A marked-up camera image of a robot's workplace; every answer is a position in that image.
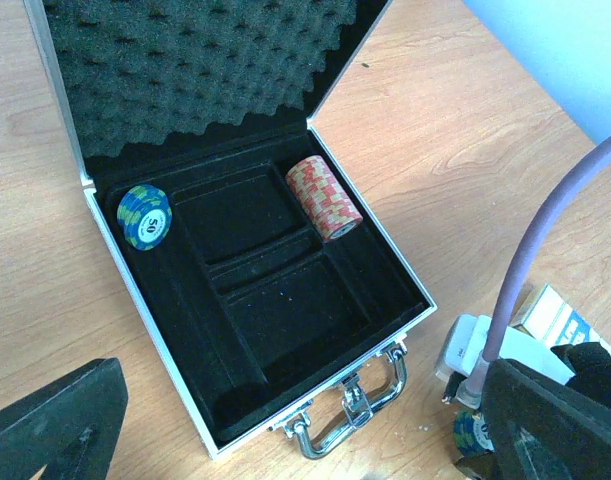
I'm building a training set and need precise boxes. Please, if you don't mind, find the aluminium poker case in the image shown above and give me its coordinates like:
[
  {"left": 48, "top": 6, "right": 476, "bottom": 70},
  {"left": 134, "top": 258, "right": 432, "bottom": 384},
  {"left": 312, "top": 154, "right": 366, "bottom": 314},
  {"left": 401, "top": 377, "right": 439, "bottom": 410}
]
[{"left": 25, "top": 1, "right": 437, "bottom": 459}]

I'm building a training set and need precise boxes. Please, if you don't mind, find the red poker chip stack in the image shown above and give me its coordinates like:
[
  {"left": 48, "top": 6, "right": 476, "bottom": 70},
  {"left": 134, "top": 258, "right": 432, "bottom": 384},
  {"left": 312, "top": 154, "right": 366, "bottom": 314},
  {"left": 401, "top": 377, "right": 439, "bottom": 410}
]
[{"left": 285, "top": 155, "right": 363, "bottom": 243}]

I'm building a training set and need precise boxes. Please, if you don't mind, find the blue poker chip stack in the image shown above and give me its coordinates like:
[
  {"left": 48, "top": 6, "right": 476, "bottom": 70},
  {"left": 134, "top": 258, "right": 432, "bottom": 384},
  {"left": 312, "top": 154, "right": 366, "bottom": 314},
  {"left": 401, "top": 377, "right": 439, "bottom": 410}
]
[
  {"left": 116, "top": 184, "right": 172, "bottom": 251},
  {"left": 453, "top": 411, "right": 494, "bottom": 457}
]

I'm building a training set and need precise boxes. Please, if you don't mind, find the blue playing card box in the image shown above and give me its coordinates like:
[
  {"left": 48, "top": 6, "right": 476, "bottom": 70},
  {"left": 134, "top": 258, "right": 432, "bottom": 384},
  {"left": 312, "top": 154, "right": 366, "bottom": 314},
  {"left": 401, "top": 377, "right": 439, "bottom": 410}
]
[{"left": 509, "top": 284, "right": 611, "bottom": 355}]

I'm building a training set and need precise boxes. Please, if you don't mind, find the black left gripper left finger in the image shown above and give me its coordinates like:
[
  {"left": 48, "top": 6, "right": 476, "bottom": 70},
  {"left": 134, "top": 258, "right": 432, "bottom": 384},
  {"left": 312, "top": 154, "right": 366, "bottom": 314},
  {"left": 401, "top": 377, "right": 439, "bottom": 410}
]
[{"left": 0, "top": 358, "right": 128, "bottom": 479}]

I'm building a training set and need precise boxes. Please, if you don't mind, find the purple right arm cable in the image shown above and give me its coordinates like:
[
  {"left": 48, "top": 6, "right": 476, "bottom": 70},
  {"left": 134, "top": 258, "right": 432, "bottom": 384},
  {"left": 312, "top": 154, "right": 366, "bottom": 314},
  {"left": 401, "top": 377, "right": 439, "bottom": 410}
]
[{"left": 464, "top": 125, "right": 611, "bottom": 401}]

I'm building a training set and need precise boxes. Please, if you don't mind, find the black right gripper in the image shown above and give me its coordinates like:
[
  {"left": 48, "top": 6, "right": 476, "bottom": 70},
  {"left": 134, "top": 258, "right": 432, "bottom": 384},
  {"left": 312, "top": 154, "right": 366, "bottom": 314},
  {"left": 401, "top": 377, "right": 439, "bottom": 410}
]
[{"left": 551, "top": 342, "right": 611, "bottom": 409}]

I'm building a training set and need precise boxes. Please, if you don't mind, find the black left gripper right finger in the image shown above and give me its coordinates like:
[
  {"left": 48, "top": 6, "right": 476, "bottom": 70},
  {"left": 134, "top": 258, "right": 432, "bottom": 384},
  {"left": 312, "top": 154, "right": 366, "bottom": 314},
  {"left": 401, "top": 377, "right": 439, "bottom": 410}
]
[{"left": 481, "top": 360, "right": 611, "bottom": 479}]

